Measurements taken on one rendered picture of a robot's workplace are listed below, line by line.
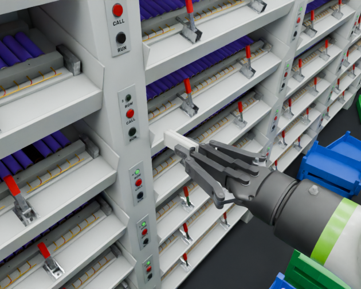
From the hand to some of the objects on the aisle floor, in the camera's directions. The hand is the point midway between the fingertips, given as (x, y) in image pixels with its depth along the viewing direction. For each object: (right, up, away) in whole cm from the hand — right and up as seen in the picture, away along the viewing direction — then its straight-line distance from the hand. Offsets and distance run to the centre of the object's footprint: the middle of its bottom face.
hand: (180, 144), depth 55 cm
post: (-17, -67, +74) cm, 101 cm away
